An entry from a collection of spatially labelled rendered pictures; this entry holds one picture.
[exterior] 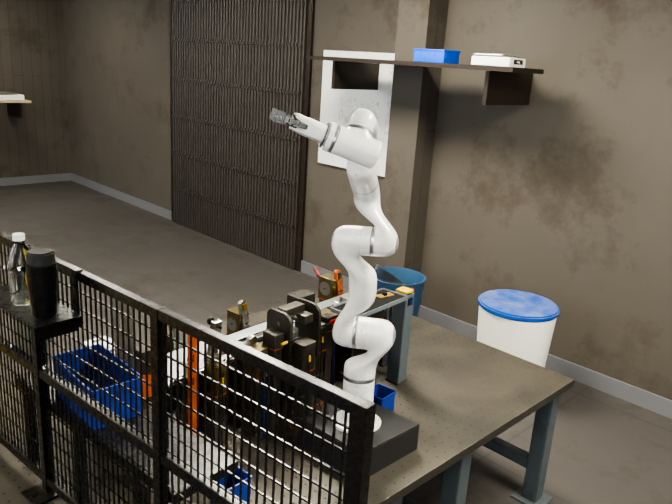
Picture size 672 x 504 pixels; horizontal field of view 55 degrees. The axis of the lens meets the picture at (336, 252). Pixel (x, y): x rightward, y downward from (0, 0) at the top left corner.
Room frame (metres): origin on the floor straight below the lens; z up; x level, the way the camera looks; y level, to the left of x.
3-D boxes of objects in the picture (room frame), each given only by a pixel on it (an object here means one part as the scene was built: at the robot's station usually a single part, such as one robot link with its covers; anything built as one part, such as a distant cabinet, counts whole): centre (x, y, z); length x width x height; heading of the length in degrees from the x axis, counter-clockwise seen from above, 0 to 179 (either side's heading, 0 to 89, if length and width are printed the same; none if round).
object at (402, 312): (2.78, -0.32, 0.92); 0.08 x 0.08 x 0.44; 51
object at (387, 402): (2.50, -0.23, 0.75); 0.11 x 0.10 x 0.09; 141
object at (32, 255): (1.62, 0.77, 1.52); 0.07 x 0.07 x 0.18
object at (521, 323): (4.12, -1.25, 0.33); 0.53 x 0.53 x 0.65
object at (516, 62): (4.52, -1.00, 2.21); 0.30 x 0.29 x 0.08; 46
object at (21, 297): (1.69, 0.87, 1.53); 0.07 x 0.07 x 0.20
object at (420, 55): (4.88, -0.63, 2.21); 0.29 x 0.20 x 0.09; 46
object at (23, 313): (1.70, 0.85, 1.46); 0.36 x 0.15 x 0.18; 51
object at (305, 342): (2.31, 0.09, 0.89); 0.09 x 0.08 x 0.38; 51
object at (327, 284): (3.20, 0.03, 0.88); 0.14 x 0.09 x 0.36; 51
